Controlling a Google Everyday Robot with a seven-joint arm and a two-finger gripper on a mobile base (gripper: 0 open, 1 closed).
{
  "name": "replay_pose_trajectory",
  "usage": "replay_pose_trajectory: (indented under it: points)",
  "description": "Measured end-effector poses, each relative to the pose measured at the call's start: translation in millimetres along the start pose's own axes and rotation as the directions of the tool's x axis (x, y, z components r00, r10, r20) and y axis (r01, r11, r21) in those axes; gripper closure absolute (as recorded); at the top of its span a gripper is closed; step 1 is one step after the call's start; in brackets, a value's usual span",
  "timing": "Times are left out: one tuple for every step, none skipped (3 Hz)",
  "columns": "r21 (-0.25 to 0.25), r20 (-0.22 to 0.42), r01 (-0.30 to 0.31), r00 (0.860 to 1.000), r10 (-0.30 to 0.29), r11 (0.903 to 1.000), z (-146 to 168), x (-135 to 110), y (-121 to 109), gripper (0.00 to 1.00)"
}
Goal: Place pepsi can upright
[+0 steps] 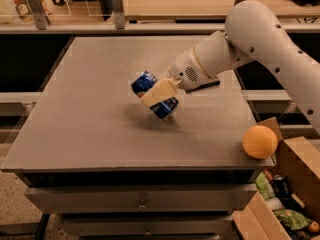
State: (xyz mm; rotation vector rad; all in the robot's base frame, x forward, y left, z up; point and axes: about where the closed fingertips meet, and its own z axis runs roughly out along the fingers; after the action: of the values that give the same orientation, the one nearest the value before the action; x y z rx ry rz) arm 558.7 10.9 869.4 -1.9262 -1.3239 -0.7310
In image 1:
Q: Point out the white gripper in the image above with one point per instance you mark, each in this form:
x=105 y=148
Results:
x=184 y=70

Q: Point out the blue pepsi can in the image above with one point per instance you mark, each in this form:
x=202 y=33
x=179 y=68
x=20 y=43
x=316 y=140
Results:
x=145 y=82

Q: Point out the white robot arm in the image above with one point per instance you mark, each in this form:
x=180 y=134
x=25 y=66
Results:
x=252 y=33

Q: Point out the dark can in box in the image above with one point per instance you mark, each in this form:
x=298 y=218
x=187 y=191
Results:
x=280 y=187

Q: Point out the grey drawer cabinet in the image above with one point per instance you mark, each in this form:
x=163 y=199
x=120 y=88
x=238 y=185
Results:
x=93 y=154

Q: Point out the orange fruit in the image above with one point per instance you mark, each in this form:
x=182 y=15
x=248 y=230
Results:
x=259 y=142

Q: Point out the light green packet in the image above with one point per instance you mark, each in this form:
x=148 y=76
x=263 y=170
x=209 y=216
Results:
x=264 y=187

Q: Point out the cardboard box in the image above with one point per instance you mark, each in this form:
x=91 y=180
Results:
x=299 y=161

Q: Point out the white plastic bag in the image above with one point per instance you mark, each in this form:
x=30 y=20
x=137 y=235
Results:
x=15 y=12

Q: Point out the green snack bag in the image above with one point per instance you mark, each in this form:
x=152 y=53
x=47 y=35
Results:
x=292 y=219

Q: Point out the grey metal bracket middle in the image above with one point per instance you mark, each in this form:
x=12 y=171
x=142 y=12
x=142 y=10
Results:
x=118 y=11

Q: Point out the grey metal bracket left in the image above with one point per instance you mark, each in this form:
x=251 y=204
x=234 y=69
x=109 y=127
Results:
x=39 y=15

